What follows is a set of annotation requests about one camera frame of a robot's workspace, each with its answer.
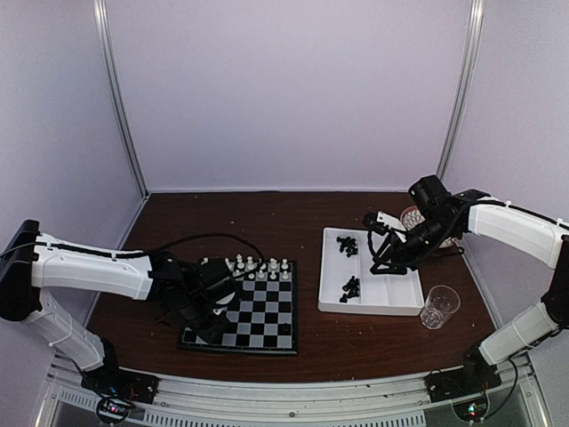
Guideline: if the aluminium frame post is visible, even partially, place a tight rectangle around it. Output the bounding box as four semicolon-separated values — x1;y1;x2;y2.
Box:
436;0;485;181
92;0;150;199

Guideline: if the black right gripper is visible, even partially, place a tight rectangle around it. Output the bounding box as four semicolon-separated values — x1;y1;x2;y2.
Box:
371;214;459;275

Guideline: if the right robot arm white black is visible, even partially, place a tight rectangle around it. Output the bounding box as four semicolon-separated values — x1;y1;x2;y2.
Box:
363;175;568;393

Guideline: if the black white chess board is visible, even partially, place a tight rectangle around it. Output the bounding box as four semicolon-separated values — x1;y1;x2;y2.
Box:
177;260;299;356

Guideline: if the clear drinking glass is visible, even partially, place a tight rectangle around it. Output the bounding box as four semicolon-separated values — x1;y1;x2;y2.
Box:
420;285;461;330

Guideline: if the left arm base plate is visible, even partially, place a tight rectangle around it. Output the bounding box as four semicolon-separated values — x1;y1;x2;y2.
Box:
81;369;159;404

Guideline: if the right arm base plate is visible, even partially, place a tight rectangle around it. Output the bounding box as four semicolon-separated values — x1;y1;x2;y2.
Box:
424;367;502;403

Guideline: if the white plastic compartment tray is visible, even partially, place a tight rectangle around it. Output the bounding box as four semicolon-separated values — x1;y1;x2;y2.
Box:
317;228;424;317

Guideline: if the black chess pieces pile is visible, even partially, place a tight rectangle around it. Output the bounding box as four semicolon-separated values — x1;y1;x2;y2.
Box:
336;235;361;303

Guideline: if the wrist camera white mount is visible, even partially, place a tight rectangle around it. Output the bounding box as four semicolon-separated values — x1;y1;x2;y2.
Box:
363;212;405;233
212;292;237;316

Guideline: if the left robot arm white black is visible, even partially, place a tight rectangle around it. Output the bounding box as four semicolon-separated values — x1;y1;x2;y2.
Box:
1;220;240;395

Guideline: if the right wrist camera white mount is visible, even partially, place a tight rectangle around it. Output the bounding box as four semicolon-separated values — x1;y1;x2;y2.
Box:
363;212;405;233

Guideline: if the front aluminium rail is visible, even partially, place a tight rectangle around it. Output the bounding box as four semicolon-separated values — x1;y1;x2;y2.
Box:
32;354;553;426

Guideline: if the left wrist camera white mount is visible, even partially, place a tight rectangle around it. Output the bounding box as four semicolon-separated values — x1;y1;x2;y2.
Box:
212;292;237;316

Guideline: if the left aluminium frame post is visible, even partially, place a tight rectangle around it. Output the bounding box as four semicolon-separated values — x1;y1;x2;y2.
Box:
92;0;150;199

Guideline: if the patterned ceramic plate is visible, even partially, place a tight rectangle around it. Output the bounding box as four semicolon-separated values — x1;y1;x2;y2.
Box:
399;205;456;249

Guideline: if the right aluminium frame post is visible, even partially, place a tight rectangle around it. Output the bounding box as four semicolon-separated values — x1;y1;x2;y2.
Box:
436;0;485;181

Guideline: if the white chess pieces row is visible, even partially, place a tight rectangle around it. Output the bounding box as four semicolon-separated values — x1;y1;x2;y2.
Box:
222;254;293;282

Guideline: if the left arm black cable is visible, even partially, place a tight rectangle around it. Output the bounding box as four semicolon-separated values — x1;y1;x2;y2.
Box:
110;233;270;268

